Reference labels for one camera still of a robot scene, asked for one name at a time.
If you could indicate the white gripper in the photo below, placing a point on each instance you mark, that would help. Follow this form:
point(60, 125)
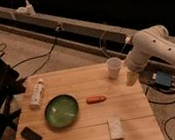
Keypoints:
point(131, 78)

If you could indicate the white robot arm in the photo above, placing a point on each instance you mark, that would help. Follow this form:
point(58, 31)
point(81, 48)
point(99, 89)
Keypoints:
point(150, 42)

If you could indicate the white plastic cup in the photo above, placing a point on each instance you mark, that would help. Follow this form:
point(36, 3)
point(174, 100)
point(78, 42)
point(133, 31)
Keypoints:
point(114, 66)

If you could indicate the blue box on floor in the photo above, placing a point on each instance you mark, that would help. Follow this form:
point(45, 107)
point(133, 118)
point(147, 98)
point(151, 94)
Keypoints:
point(162, 79)

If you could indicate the white sponge block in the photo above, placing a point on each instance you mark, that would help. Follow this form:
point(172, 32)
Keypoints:
point(115, 129)

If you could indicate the green round bowl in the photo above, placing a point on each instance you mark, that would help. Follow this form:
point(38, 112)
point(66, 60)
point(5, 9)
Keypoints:
point(61, 111)

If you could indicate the white plastic bottle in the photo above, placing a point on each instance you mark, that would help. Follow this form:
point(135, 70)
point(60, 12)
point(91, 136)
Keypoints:
point(37, 94)

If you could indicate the black phone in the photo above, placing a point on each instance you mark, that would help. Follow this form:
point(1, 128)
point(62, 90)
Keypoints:
point(29, 134)

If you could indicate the long metal rail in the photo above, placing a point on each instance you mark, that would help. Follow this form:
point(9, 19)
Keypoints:
point(74, 26)

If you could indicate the white object on rail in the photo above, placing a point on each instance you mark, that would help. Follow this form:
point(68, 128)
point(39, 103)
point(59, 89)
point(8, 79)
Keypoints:
point(27, 9)

